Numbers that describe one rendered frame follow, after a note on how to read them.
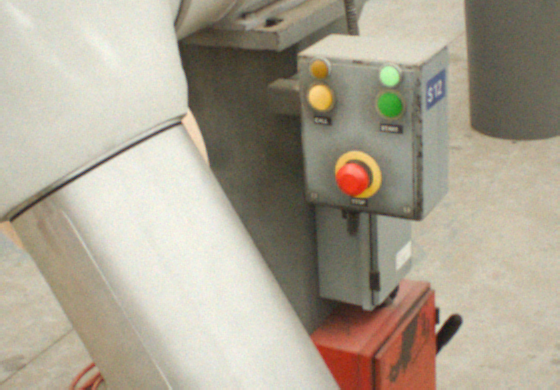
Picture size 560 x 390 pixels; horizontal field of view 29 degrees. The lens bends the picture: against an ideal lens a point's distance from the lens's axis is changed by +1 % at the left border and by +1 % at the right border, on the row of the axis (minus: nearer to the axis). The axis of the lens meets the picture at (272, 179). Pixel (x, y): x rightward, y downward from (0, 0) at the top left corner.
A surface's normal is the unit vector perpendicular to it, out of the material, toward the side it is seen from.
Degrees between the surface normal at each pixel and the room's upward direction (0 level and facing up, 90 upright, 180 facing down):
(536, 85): 93
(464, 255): 0
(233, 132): 90
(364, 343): 0
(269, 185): 90
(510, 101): 94
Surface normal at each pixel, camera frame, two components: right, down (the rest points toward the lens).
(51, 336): -0.07, -0.92
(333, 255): -0.48, 0.36
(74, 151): 0.34, 0.40
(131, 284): -0.13, 0.11
